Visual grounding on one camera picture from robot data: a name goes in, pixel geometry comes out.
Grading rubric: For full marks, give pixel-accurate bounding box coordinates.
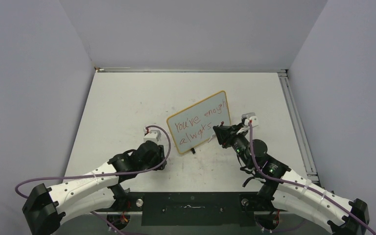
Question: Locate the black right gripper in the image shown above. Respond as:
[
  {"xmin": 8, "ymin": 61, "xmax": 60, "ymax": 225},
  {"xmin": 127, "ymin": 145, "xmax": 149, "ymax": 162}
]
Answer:
[{"xmin": 213, "ymin": 122, "xmax": 254, "ymax": 169}]

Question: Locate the yellow framed whiteboard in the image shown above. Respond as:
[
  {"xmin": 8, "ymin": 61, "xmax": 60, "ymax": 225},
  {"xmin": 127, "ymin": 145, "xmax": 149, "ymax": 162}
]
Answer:
[{"xmin": 166, "ymin": 91, "xmax": 231, "ymax": 154}]

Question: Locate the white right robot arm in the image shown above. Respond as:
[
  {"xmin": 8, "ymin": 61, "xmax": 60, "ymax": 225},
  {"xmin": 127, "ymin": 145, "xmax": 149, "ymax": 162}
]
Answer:
[{"xmin": 212, "ymin": 124, "xmax": 370, "ymax": 235}]

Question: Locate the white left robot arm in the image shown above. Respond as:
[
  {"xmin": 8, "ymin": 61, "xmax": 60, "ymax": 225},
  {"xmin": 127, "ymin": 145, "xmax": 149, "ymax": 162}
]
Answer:
[{"xmin": 22, "ymin": 141, "xmax": 170, "ymax": 235}]

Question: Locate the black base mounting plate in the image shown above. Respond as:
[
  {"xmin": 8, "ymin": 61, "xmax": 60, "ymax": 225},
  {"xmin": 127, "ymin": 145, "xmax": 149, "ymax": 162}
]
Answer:
[{"xmin": 99, "ymin": 192, "xmax": 278, "ymax": 226}]

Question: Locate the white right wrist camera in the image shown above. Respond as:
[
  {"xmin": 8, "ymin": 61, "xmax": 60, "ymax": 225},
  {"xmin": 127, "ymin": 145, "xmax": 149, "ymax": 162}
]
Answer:
[{"xmin": 241, "ymin": 112, "xmax": 259, "ymax": 127}]

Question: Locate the aluminium rail right side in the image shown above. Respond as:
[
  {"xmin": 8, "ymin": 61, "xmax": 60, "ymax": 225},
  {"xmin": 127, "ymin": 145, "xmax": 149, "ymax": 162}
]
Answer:
[{"xmin": 278, "ymin": 70, "xmax": 320, "ymax": 183}]

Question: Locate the aluminium rail back edge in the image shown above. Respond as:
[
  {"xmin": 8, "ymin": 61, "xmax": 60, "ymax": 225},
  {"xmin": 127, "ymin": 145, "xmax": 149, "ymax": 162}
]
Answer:
[{"xmin": 96, "ymin": 68, "xmax": 287, "ymax": 73}]

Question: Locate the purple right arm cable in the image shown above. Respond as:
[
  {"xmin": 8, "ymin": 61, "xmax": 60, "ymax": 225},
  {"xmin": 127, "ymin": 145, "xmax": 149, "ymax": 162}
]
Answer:
[{"xmin": 247, "ymin": 120, "xmax": 376, "ymax": 235}]

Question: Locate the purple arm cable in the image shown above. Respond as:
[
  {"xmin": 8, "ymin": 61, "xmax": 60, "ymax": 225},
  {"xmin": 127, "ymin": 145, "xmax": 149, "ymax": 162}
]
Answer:
[
  {"xmin": 15, "ymin": 125, "xmax": 172, "ymax": 199},
  {"xmin": 247, "ymin": 120, "xmax": 376, "ymax": 235}
]

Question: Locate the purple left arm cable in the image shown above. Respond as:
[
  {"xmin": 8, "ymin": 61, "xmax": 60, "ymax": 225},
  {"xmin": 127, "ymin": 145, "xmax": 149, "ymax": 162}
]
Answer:
[{"xmin": 15, "ymin": 125, "xmax": 172, "ymax": 199}]

